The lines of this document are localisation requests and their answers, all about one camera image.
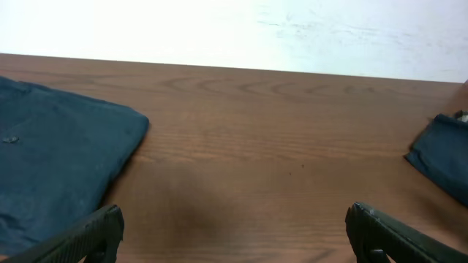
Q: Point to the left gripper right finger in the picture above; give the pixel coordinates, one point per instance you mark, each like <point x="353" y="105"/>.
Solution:
<point x="377" y="237"/>

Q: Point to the grey garment with label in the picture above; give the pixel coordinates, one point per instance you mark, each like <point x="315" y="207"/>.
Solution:
<point x="461" y="115"/>

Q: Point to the navy blue garment pile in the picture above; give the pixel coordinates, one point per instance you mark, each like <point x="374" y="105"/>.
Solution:
<point x="440" y="153"/>

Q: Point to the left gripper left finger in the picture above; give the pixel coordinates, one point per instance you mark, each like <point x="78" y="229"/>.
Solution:
<point x="94" y="239"/>

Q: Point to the navy blue shorts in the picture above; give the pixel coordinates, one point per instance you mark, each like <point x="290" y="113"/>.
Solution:
<point x="59" y="153"/>

